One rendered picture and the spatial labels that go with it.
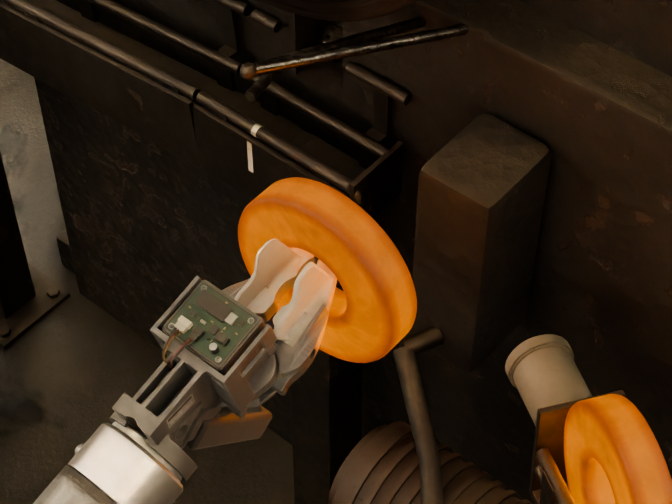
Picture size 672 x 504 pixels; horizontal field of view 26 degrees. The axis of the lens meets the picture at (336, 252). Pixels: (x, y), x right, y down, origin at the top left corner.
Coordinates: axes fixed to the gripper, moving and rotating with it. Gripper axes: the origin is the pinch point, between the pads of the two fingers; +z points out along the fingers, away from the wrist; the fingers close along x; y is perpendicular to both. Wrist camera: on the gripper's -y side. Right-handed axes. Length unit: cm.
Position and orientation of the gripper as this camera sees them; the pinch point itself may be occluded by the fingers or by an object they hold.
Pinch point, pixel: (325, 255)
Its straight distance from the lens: 110.9
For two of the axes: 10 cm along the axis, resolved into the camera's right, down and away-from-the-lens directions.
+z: 6.2, -7.4, 2.7
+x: -7.7, -5.0, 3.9
